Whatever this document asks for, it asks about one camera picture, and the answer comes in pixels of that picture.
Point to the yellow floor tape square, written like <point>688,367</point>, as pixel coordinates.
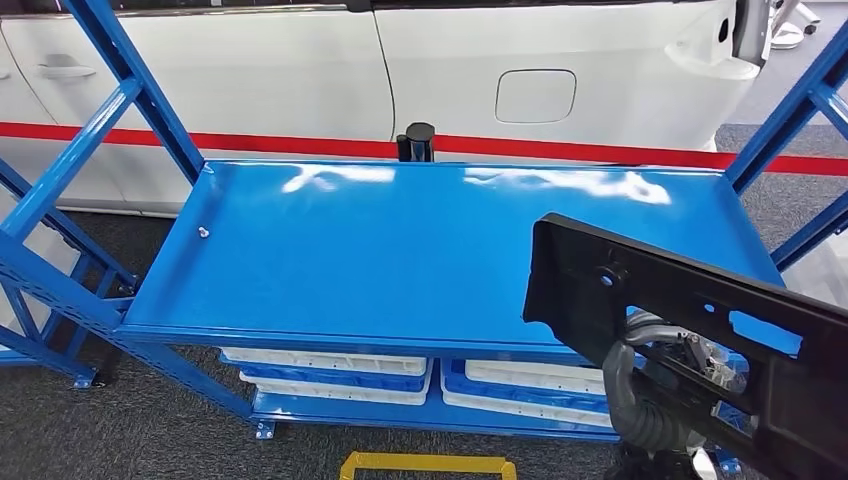
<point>424,460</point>

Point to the small white bolt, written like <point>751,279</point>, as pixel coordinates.
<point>203,232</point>

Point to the black plastic plate bracket part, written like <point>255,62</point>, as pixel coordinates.
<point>576,265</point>

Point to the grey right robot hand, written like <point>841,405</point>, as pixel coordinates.
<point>616,371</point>

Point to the black stanchion post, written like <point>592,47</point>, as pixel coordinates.
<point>418,142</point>

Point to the white car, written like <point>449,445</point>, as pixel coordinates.
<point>265,73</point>

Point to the white rack side panel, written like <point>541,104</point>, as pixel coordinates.
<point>821,281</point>

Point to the white car fuel flap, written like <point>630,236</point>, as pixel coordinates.
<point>535,97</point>

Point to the blue steel shelf rack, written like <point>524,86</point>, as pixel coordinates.
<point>331,265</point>

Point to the red barrier belt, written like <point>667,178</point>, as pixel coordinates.
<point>265,142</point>

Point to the white stand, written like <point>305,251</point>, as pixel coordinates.
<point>788,33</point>

